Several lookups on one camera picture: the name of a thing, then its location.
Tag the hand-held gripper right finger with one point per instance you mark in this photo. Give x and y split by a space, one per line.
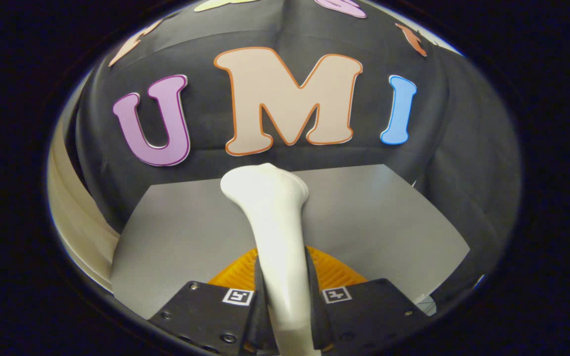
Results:
319 321

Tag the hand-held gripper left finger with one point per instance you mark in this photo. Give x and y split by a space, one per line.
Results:
260 321

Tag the cream button shirt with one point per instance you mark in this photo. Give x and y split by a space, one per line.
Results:
74 222

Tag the grey cabinet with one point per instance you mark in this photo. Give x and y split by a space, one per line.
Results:
191 232

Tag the black backdrop cloth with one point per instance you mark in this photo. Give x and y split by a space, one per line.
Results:
206 163

